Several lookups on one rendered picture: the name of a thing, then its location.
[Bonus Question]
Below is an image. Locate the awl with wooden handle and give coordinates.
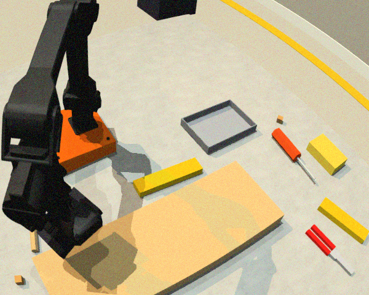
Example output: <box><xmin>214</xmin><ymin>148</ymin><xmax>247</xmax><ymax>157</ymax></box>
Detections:
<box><xmin>30</xmin><ymin>230</ymin><xmax>39</xmax><ymax>253</ymax></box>

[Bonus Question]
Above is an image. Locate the tan floor panel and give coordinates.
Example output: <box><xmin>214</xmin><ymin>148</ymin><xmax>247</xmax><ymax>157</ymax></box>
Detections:
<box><xmin>32</xmin><ymin>161</ymin><xmax>284</xmax><ymax>295</ymax></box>

